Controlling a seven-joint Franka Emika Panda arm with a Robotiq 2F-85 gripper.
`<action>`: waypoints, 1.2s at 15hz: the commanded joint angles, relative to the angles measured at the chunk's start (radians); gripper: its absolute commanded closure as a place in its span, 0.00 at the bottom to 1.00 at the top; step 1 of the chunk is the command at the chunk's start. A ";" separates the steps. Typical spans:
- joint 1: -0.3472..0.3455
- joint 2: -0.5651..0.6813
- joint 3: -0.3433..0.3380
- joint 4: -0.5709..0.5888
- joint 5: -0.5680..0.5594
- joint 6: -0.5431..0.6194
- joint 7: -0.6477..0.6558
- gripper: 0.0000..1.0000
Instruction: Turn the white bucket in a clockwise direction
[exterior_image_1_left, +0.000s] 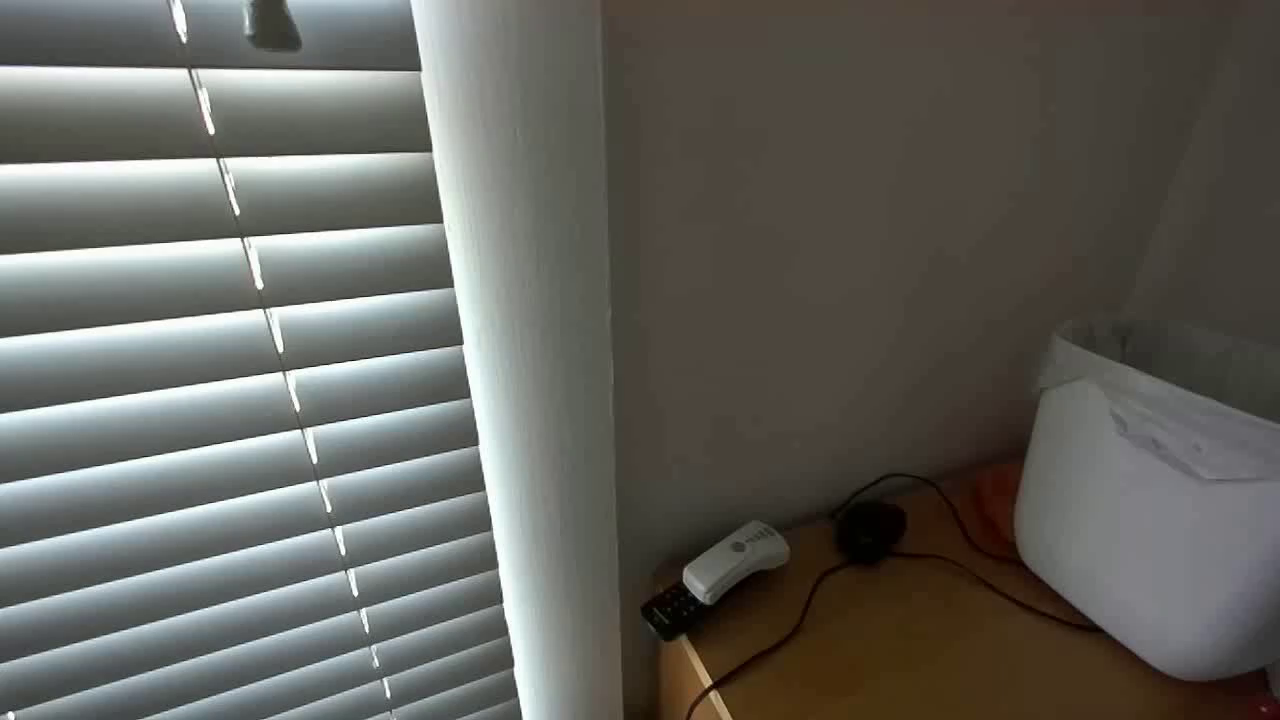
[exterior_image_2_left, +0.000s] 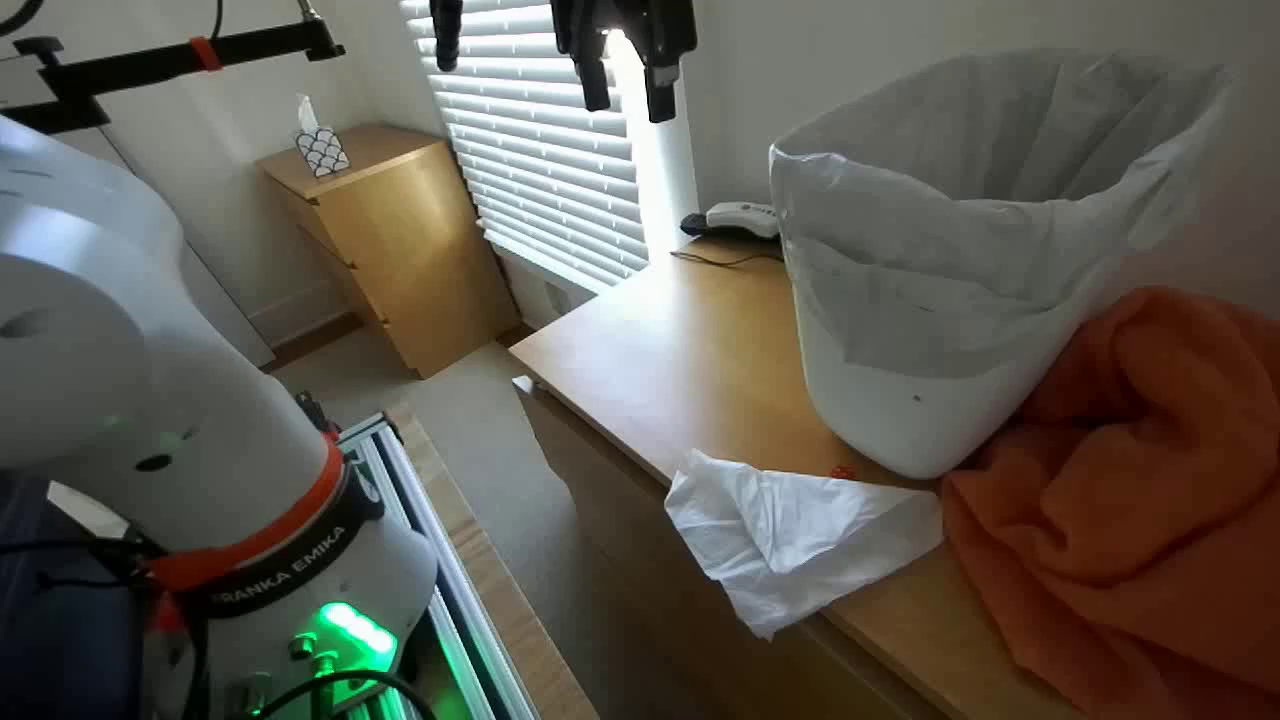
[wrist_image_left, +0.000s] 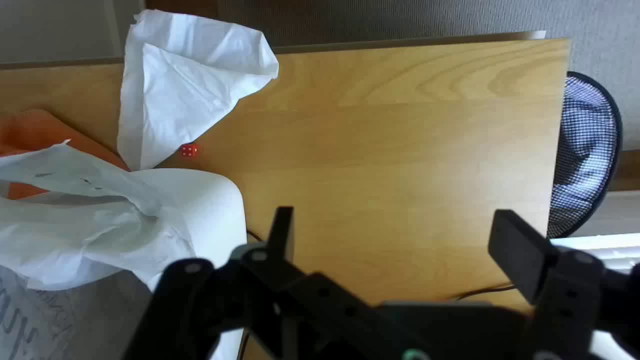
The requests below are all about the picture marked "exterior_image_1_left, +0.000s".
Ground white plastic bucket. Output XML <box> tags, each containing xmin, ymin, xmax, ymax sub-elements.
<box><xmin>1014</xmin><ymin>377</ymin><xmax>1280</xmax><ymax>684</ymax></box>

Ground white handheld device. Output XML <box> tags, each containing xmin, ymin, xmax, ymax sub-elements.
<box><xmin>681</xmin><ymin>514</ymin><xmax>795</xmax><ymax>606</ymax></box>

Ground black remote control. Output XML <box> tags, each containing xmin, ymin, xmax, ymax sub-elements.
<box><xmin>639</xmin><ymin>583</ymin><xmax>709</xmax><ymax>642</ymax></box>

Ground black round puck device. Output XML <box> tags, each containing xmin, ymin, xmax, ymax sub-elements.
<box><xmin>834</xmin><ymin>494</ymin><xmax>914</xmax><ymax>564</ymax></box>

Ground orange cloth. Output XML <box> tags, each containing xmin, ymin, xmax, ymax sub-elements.
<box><xmin>968</xmin><ymin>465</ymin><xmax>1029</xmax><ymax>564</ymax></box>

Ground dark blind wand knob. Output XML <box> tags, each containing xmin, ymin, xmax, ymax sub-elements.
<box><xmin>240</xmin><ymin>0</ymin><xmax>304</xmax><ymax>57</ymax></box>

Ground grey horizontal window blind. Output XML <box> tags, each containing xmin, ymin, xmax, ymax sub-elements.
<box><xmin>0</xmin><ymin>0</ymin><xmax>524</xmax><ymax>720</ymax></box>

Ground white window frame post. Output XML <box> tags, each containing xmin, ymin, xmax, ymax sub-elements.
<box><xmin>408</xmin><ymin>0</ymin><xmax>627</xmax><ymax>720</ymax></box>

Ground thin black cable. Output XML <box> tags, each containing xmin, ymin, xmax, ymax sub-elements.
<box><xmin>685</xmin><ymin>466</ymin><xmax>1102</xmax><ymax>720</ymax></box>

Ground white blind ladder cord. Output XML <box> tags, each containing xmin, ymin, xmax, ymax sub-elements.
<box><xmin>163</xmin><ymin>0</ymin><xmax>400</xmax><ymax>706</ymax></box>

